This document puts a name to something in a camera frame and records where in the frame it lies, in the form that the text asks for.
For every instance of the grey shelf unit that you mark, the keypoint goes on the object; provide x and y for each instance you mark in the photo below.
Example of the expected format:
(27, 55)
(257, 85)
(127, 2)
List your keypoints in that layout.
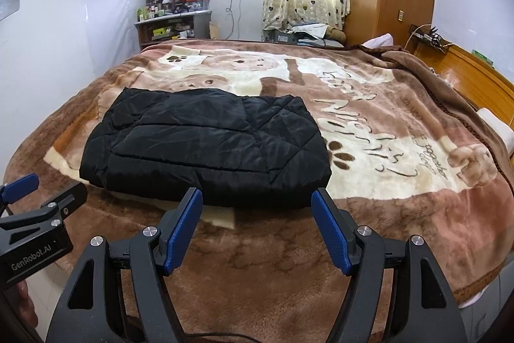
(200, 22)

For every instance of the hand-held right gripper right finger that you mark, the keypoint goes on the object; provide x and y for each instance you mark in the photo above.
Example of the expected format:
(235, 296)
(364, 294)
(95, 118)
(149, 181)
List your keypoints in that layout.
(331, 230)

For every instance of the green flat packet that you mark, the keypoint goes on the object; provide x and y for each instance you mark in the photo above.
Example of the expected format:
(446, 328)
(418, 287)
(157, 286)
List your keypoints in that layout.
(484, 57)

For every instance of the power strip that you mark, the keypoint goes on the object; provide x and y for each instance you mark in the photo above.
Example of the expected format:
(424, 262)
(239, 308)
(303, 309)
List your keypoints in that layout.
(429, 38)

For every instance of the white pillow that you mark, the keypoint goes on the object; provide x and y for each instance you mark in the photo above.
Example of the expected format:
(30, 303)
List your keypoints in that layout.
(498, 128)

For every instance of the black puffer jacket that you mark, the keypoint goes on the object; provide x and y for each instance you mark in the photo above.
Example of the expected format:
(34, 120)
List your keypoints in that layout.
(200, 142)

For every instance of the row of bottles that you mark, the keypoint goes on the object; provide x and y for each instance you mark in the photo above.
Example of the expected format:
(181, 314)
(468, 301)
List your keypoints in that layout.
(154, 9)

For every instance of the cardboard box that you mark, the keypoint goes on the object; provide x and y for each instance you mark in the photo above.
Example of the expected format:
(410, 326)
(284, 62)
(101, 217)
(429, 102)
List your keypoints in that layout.
(214, 30)

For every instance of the brown printed fleece blanket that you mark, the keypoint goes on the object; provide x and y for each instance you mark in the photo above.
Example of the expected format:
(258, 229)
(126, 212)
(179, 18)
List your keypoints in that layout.
(381, 166)

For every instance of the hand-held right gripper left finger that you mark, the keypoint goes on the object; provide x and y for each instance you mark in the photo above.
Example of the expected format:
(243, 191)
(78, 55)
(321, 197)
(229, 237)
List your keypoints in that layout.
(182, 230)

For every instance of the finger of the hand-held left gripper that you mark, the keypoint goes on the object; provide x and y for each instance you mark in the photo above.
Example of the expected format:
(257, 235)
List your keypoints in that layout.
(22, 183)
(68, 198)

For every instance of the pile of clothes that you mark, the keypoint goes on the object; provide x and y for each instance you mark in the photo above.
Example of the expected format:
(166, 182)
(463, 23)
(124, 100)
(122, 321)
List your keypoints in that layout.
(309, 30)

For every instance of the brown plush toy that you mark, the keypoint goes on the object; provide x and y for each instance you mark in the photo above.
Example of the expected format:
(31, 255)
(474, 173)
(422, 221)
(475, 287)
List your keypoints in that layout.
(335, 34)

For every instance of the dark storage box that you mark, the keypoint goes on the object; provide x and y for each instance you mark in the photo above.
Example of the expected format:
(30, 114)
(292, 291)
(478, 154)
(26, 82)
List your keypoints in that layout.
(281, 37)

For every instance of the person's left hand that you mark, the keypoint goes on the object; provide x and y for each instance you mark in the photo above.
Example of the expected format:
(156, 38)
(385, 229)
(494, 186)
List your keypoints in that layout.
(23, 299)

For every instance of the wooden bed headboard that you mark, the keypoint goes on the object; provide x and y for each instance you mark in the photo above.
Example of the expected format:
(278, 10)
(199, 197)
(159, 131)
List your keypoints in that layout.
(474, 78)

